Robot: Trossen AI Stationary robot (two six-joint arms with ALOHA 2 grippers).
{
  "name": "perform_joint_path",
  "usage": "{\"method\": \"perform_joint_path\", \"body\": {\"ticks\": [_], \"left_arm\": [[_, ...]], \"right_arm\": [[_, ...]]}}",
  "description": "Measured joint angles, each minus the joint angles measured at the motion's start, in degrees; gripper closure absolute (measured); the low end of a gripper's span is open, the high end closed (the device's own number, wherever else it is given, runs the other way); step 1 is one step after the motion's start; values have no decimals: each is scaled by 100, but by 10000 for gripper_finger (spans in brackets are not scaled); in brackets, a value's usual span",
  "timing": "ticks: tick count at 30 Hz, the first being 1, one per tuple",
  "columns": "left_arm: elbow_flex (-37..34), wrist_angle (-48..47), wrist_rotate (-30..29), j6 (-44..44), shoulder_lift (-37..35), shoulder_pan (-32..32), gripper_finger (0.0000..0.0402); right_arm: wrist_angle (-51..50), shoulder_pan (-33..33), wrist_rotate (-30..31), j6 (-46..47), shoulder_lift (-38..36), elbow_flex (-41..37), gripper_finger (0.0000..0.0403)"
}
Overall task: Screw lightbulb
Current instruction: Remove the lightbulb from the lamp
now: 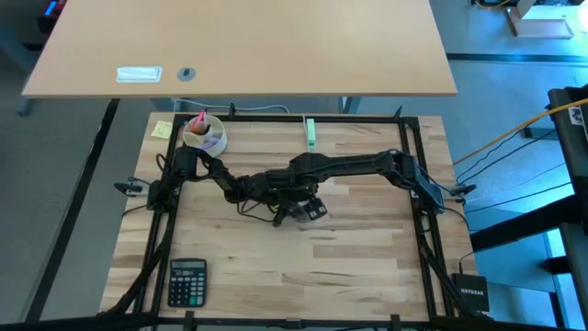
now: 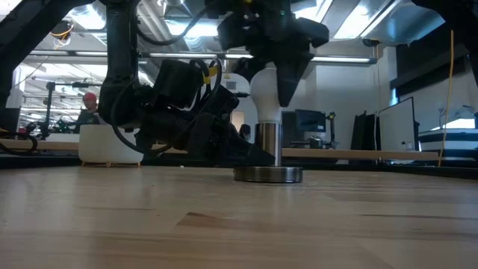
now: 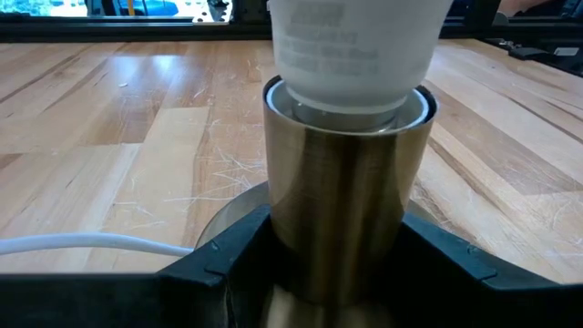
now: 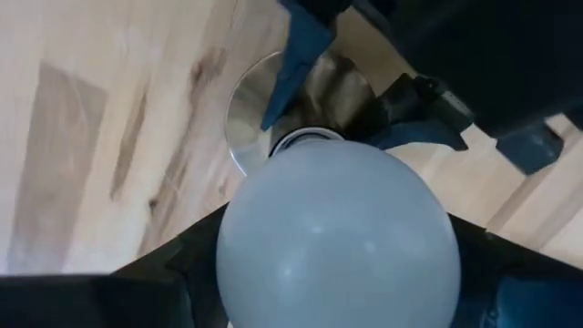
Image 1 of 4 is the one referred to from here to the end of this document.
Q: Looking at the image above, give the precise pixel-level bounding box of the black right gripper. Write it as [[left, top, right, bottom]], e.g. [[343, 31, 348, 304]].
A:
[[275, 178, 329, 221]]

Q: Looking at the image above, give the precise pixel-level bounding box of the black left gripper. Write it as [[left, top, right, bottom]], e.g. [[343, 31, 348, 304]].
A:
[[227, 172, 289, 229]]

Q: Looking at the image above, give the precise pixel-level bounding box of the white round pen holder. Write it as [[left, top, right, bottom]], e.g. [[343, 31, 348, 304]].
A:
[[182, 114, 228, 159]]

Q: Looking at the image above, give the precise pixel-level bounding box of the black calculator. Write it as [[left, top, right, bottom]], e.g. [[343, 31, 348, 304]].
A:
[[166, 257, 209, 309]]

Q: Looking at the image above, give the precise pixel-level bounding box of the yellow sticky note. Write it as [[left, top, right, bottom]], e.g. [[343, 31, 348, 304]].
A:
[[151, 120, 174, 141]]

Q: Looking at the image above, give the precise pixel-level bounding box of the black Netgear router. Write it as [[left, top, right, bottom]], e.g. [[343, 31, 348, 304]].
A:
[[451, 272, 491, 314]]

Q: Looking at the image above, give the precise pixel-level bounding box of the beige wooden desk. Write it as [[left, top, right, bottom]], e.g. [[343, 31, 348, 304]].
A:
[[21, 0, 458, 116]]

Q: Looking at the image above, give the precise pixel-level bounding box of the black metal support bar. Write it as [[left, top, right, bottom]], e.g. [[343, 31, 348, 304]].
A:
[[23, 98, 121, 324]]

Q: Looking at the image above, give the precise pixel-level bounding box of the black metal cart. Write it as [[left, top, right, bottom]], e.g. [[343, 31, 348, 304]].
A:
[[468, 84, 588, 331]]

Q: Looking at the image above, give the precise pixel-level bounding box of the grey metal stand plate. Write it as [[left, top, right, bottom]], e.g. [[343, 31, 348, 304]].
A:
[[503, 0, 575, 40]]

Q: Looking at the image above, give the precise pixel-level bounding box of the red and blue device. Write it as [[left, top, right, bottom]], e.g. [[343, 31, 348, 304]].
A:
[[35, 0, 68, 36]]

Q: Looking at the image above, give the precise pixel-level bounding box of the black aluminium table frame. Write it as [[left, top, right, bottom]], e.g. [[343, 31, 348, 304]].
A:
[[98, 103, 495, 331]]

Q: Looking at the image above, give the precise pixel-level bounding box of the white lamp cable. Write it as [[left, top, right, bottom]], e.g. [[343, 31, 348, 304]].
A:
[[175, 97, 308, 139]]

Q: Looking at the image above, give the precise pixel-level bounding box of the black floor cable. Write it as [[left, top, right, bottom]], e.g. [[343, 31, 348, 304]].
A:
[[461, 181, 574, 215], [454, 130, 558, 185]]

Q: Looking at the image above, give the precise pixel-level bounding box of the yellow cable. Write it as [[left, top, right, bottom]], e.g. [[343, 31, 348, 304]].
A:
[[452, 96, 588, 166]]

